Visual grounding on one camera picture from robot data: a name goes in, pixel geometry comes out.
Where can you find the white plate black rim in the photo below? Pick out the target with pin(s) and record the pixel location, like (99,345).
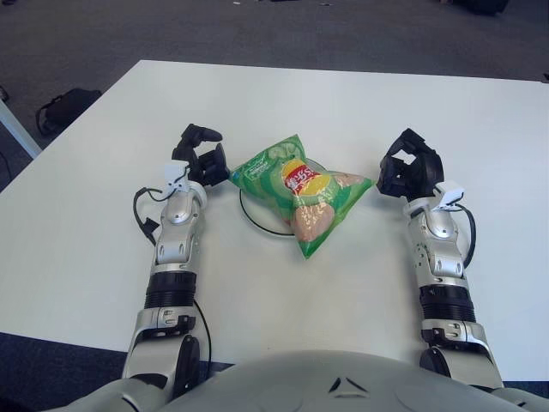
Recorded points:
(261,216)

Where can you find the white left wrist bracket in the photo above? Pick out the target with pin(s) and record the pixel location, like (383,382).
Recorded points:
(176,173)

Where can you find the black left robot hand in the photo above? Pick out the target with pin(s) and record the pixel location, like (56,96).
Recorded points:
(212,167)

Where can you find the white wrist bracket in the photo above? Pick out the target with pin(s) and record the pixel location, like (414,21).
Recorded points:
(176,173)
(450,195)

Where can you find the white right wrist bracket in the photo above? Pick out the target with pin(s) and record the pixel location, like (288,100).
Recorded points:
(450,195)

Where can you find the grey robot torso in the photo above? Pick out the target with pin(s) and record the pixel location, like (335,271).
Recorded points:
(343,382)

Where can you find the green potato chips bag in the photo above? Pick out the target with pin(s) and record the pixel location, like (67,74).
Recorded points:
(300,193)

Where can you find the black bag on floor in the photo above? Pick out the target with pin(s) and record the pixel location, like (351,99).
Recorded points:
(66,105)

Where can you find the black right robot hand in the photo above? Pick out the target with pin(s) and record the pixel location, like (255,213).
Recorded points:
(422,171)

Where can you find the white desk leg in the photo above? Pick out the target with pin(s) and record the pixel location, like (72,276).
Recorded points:
(19,133)

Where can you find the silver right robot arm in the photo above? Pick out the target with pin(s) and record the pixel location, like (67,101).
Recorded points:
(442,253)

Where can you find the black floor object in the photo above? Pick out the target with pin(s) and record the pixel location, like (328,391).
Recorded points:
(482,5)

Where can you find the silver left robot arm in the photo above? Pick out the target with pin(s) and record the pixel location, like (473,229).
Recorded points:
(178,236)

